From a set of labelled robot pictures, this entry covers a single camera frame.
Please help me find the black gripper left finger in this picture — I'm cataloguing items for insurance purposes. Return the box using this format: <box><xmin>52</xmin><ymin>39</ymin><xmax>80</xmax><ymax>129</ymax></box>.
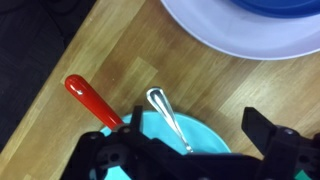
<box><xmin>129</xmin><ymin>105</ymin><xmax>145</xmax><ymax>133</ymax></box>

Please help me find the light blue plate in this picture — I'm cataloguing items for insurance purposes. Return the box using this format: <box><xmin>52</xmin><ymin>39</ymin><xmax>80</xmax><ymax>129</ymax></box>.
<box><xmin>89</xmin><ymin>111</ymin><xmax>233</xmax><ymax>180</ymax></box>

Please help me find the red-handled knife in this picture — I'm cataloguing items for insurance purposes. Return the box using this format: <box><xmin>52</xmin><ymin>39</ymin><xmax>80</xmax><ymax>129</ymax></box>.
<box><xmin>64</xmin><ymin>73</ymin><xmax>125</xmax><ymax>131</ymax></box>

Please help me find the silver metal spoon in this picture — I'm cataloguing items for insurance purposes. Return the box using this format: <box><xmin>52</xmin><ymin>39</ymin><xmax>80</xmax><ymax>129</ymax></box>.
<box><xmin>145</xmin><ymin>87</ymin><xmax>195</xmax><ymax>154</ymax></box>

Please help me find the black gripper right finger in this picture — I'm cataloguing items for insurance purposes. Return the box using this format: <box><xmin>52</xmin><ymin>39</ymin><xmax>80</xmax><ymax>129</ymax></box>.
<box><xmin>241</xmin><ymin>107</ymin><xmax>278</xmax><ymax>158</ymax></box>

